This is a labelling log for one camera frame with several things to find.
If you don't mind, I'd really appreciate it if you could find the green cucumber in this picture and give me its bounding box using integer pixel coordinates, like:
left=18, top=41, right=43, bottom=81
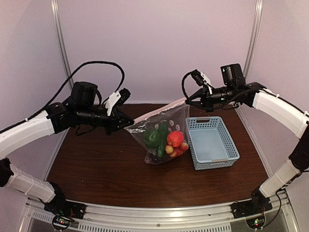
left=156, top=121, right=168, bottom=159

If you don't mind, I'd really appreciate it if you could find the left black cable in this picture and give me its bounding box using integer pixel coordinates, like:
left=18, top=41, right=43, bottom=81
left=0, top=61, right=126, bottom=132

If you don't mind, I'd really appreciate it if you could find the round circuit board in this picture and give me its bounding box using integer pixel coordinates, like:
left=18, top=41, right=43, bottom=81
left=246, top=216, right=265, bottom=230
left=52, top=216, right=73, bottom=230

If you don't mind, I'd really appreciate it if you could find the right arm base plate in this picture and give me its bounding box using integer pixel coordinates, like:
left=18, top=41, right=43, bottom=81
left=230, top=200, right=272, bottom=219

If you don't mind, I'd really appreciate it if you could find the red wax apple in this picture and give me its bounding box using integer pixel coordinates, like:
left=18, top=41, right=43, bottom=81
left=167, top=131, right=184, bottom=147

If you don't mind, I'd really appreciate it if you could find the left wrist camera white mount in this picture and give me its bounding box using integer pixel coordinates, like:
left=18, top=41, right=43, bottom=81
left=105, top=88, right=131, bottom=116

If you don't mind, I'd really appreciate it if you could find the black cable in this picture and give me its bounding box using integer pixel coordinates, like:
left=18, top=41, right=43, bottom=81
left=181, top=71, right=196, bottom=100
left=0, top=61, right=126, bottom=132

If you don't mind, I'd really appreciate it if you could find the left round circuit board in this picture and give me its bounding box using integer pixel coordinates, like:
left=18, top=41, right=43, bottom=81
left=52, top=216, right=73, bottom=230

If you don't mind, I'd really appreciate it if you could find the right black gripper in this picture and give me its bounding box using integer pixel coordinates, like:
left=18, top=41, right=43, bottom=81
left=186, top=84, right=236, bottom=112

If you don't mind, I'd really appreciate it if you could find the right round circuit board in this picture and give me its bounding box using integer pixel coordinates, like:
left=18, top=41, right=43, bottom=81
left=246, top=216, right=265, bottom=230

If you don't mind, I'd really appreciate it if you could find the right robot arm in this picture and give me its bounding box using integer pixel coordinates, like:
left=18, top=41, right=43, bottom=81
left=181, top=63, right=309, bottom=214

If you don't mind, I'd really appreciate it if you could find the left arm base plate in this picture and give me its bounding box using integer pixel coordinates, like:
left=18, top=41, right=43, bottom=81
left=43, top=201, right=86, bottom=219

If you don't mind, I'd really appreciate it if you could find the light blue plastic basket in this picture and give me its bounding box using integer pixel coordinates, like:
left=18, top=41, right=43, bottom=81
left=186, top=116, right=240, bottom=171

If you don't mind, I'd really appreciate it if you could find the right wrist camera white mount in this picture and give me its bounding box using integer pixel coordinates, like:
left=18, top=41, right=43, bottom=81
left=191, top=69, right=214, bottom=95

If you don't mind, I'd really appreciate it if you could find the right black cable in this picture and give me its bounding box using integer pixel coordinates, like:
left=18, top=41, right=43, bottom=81
left=181, top=71, right=196, bottom=100

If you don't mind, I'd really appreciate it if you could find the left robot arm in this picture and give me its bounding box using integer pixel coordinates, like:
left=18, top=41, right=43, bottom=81
left=0, top=82, right=134, bottom=215

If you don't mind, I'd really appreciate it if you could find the purple eggplant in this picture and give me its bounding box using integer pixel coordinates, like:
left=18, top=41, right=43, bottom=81
left=144, top=154, right=166, bottom=165

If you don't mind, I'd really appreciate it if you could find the left aluminium frame post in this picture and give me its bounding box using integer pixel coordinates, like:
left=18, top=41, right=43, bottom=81
left=50, top=0, right=71, bottom=77

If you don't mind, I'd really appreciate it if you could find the right aluminium frame post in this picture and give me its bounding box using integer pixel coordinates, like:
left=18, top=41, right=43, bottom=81
left=243, top=0, right=264, bottom=78

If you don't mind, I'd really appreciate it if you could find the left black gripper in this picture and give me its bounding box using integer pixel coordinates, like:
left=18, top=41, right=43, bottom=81
left=76, top=105, right=134, bottom=135

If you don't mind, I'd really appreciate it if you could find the front aluminium rail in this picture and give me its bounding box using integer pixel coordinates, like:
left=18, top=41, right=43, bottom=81
left=17, top=193, right=300, bottom=232

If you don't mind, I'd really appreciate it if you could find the red lychee fruit bunch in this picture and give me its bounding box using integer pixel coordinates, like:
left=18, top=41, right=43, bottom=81
left=165, top=142, right=189, bottom=158

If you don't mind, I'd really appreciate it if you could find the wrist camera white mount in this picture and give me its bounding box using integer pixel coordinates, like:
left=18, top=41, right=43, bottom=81
left=191, top=69, right=214, bottom=95
left=105, top=88, right=131, bottom=116

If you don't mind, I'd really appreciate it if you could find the green pepper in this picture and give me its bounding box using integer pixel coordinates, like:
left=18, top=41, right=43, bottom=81
left=144, top=128, right=160, bottom=149

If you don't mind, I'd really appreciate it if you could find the clear zip top bag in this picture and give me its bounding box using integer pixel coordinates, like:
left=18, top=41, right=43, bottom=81
left=125, top=98, right=190, bottom=165

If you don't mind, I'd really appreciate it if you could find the aluminium frame post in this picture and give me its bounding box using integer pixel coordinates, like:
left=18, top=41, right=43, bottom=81
left=50, top=0, right=71, bottom=77
left=243, top=0, right=264, bottom=78

